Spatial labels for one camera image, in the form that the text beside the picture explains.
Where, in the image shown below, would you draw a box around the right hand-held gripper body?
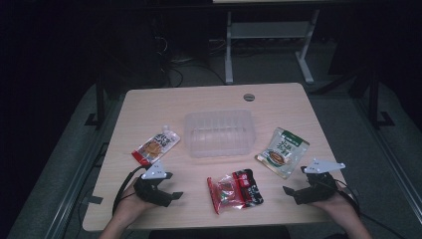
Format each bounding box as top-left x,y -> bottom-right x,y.
293,158 -> 346,205

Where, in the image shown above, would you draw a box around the black floor cable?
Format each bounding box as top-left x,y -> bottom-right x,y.
359,212 -> 409,239

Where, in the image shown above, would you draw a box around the clear plastic container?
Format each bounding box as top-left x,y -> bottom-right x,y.
183,110 -> 257,158

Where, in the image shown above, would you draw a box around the red and black snack packet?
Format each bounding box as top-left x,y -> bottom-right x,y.
206,168 -> 265,215

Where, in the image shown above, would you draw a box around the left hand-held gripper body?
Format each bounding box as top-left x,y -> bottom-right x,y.
133,159 -> 173,207

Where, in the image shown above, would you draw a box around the left hand-held gripper black cable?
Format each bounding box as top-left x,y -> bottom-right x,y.
111,165 -> 147,215

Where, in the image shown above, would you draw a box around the hand-held gripper black cable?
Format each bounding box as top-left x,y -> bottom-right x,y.
111,165 -> 147,215
334,178 -> 362,215

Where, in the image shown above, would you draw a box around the black metal stand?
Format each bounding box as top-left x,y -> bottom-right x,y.
366,69 -> 396,130
84,74 -> 107,128

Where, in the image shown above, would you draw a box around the person's right hand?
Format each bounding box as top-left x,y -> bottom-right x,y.
312,188 -> 361,222

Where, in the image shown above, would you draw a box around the right hand-held gripper black cable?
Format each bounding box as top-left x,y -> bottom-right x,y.
334,178 -> 362,215

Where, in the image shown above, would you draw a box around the white metal desk frame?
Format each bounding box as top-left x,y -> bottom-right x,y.
224,9 -> 321,85

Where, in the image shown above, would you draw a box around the black floor cables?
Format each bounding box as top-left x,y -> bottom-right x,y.
162,58 -> 227,88

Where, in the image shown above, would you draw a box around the person's left hand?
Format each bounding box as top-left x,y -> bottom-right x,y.
112,180 -> 158,230

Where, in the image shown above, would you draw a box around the green and white snack packet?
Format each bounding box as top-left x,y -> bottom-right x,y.
254,126 -> 311,180

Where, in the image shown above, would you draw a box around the metal floor rail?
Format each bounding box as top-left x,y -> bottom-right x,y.
43,142 -> 110,239
351,99 -> 422,213

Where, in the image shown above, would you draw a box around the white and orange snack packet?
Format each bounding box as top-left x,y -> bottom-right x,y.
131,124 -> 181,167

